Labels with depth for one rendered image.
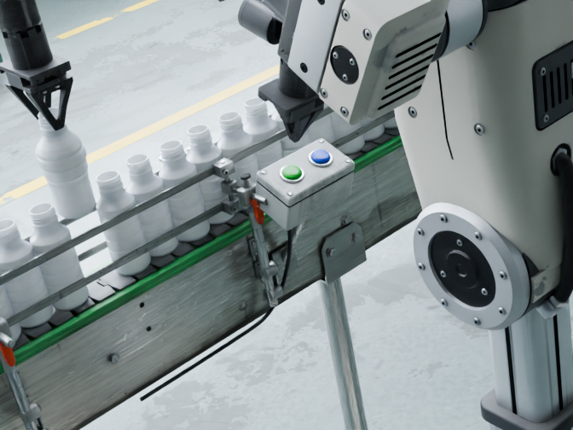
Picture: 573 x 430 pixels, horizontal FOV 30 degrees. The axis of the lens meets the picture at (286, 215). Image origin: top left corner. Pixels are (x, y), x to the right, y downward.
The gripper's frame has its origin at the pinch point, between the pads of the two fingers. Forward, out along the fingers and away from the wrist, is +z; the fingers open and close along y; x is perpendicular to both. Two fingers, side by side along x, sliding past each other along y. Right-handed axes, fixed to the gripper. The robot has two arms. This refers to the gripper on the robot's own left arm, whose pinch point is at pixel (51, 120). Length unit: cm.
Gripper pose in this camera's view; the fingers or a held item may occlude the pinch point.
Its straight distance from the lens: 159.1
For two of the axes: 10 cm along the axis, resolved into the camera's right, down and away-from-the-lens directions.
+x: 7.5, -4.3, 5.0
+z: 1.8, 8.6, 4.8
